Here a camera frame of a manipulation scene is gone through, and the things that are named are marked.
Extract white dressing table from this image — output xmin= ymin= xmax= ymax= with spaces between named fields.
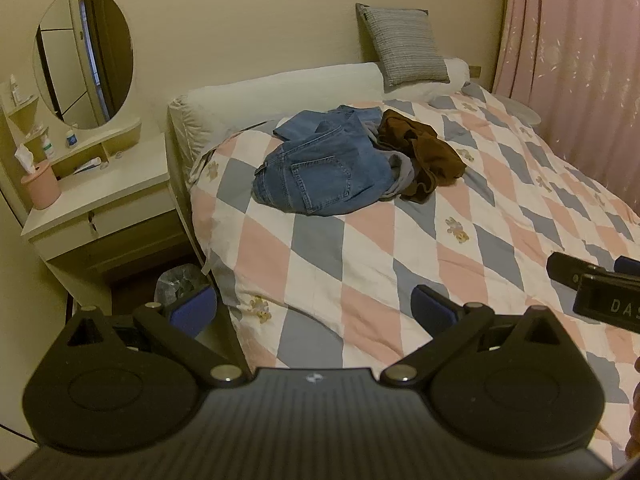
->
xmin=0 ymin=94 xmax=202 ymax=307

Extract grey striped pillow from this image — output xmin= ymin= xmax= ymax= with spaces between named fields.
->
xmin=355 ymin=2 xmax=451 ymax=89

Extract person's right hand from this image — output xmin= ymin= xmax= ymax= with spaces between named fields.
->
xmin=624 ymin=354 xmax=640 ymax=462

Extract oval wall mirror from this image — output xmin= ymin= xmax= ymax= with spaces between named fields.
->
xmin=32 ymin=0 xmax=135 ymax=131

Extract brown garment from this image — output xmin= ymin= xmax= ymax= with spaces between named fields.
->
xmin=376 ymin=108 xmax=467 ymax=205

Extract white long pillow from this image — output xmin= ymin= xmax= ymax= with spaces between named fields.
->
xmin=167 ymin=62 xmax=387 ymax=183

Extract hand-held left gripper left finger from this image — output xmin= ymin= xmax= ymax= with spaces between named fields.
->
xmin=61 ymin=284 xmax=252 ymax=388

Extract checkered pink grey quilt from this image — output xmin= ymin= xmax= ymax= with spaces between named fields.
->
xmin=189 ymin=81 xmax=640 ymax=462

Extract grey garment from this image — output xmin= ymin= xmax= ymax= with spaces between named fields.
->
xmin=384 ymin=151 xmax=417 ymax=197

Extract trash bin with plastic bag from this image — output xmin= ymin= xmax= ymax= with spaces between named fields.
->
xmin=154 ymin=263 xmax=215 ymax=307

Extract pink tissue box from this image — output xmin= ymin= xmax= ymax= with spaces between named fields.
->
xmin=14 ymin=143 xmax=62 ymax=211

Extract pink curtain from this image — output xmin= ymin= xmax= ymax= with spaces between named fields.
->
xmin=492 ymin=0 xmax=640 ymax=197

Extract blue denim jeans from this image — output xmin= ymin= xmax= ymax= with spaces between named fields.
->
xmin=252 ymin=104 xmax=397 ymax=217

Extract white bed sheet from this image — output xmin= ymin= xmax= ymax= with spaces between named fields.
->
xmin=492 ymin=92 xmax=544 ymax=129

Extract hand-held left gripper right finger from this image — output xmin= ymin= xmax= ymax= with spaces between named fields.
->
xmin=381 ymin=284 xmax=571 ymax=387

